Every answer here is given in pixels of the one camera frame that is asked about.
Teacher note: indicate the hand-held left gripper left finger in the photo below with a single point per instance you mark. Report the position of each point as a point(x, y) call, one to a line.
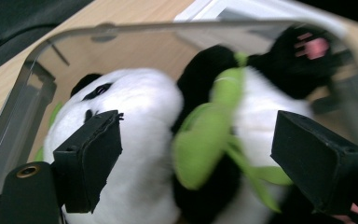
point(88, 158)

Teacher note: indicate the clear plastic storage box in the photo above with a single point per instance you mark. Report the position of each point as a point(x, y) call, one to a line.
point(21, 124)

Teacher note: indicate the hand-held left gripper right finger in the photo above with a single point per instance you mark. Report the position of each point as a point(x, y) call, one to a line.
point(317, 161)

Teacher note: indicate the white storage box lid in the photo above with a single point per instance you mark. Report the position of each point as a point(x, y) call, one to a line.
point(261, 9)

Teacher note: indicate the panda plush toy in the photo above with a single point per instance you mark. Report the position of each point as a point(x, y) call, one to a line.
point(149, 140)

